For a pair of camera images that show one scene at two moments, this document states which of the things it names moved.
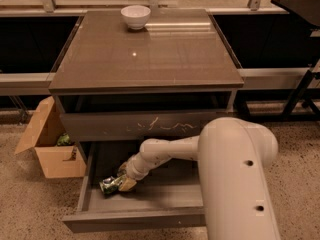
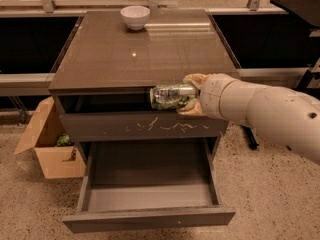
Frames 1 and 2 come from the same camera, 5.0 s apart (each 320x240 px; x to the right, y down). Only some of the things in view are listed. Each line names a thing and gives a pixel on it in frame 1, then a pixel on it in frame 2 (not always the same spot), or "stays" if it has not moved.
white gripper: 134,171 → 211,95
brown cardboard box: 56,161 stays
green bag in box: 64,140 stays
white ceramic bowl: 135,16 stays
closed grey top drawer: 138,126 stays
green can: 110,184 → 171,96
